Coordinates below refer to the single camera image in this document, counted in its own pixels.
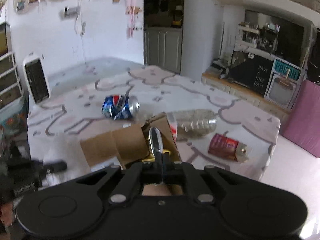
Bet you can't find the crushed blue Pepsi can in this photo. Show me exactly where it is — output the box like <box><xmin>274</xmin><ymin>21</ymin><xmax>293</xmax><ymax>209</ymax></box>
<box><xmin>101</xmin><ymin>94</ymin><xmax>140</xmax><ymax>120</ymax></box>

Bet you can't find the gold foil wrapper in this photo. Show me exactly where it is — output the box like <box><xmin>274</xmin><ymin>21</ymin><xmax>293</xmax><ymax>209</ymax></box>
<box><xmin>142</xmin><ymin>127</ymin><xmax>171</xmax><ymax>164</ymax></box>

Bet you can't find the white drawer tv cabinet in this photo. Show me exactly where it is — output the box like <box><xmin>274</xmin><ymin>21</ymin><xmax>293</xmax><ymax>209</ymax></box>
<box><xmin>201</xmin><ymin>72</ymin><xmax>290</xmax><ymax>123</ymax></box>

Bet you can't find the person's left hand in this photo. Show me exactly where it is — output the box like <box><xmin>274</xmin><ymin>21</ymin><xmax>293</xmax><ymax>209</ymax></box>
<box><xmin>0</xmin><ymin>202</ymin><xmax>15</xmax><ymax>226</ymax></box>

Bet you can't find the toy oven cardboard box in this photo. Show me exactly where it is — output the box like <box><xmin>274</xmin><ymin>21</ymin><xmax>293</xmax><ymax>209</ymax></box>
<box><xmin>264</xmin><ymin>57</ymin><xmax>302</xmax><ymax>111</ymax></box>

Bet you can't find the purple folded mattress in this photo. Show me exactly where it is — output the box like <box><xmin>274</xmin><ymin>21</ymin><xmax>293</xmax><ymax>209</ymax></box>
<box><xmin>280</xmin><ymin>80</ymin><xmax>320</xmax><ymax>158</ymax></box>

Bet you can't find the black chalkboard sign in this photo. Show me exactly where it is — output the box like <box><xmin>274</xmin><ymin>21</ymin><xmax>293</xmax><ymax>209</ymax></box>
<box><xmin>228</xmin><ymin>50</ymin><xmax>273</xmax><ymax>95</ymax></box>

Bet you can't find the brown cardboard shipping box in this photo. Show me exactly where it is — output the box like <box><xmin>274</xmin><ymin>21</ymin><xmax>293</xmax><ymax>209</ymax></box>
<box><xmin>80</xmin><ymin>112</ymin><xmax>185</xmax><ymax>197</ymax></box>

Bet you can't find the white plastic drawer unit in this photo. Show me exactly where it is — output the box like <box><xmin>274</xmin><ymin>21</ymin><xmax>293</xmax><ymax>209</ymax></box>
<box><xmin>0</xmin><ymin>52</ymin><xmax>23</xmax><ymax>109</ymax></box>

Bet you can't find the crushed clear plastic bottle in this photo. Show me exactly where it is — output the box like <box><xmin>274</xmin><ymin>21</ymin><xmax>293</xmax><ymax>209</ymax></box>
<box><xmin>166</xmin><ymin>109</ymin><xmax>217</xmax><ymax>141</ymax></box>

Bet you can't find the patterned pink grey tablecloth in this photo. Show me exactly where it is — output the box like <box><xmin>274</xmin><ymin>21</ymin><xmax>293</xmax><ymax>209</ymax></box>
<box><xmin>28</xmin><ymin>62</ymin><xmax>280</xmax><ymax>180</ymax></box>

